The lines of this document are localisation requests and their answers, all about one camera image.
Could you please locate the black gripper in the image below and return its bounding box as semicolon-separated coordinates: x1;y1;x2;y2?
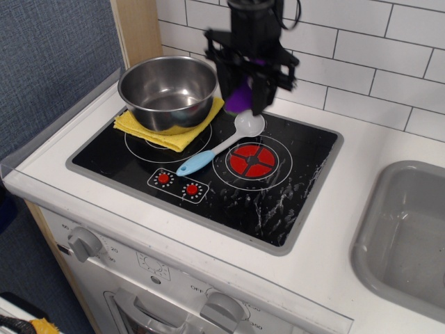
204;1;299;116

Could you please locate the purple toy eggplant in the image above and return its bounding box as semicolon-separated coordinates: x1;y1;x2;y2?
225;73;253;113

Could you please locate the stainless steel pot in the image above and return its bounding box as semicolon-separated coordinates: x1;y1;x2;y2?
118;56;218;134

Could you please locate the yellow dish cloth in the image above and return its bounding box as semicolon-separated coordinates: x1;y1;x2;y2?
113;96;226;153

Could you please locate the black toy stovetop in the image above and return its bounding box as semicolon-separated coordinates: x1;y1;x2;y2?
67;112;343;256

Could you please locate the grey plastic sink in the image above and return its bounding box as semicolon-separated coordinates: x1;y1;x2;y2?
351;161;444;322

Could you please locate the grey left oven knob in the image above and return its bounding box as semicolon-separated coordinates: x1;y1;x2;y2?
68;227;102;263

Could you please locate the grey oven knob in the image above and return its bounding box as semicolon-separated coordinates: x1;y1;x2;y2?
200;292;245;333
68;227;102;263

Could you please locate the grey right oven knob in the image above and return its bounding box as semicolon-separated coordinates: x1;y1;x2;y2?
200;292;245;333

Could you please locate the white toy oven front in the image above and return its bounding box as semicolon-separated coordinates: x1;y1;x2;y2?
41;209;352;333

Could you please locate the yellow cloth on floor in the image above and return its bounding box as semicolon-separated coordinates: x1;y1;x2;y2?
29;318;60;334

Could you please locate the grey spoon blue handle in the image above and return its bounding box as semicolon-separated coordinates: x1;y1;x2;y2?
176;110;266;177

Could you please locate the wooden side post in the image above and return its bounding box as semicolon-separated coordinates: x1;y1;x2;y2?
110;0;163;69

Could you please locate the oven door handle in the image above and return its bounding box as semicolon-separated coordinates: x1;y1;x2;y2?
104;288;202;333

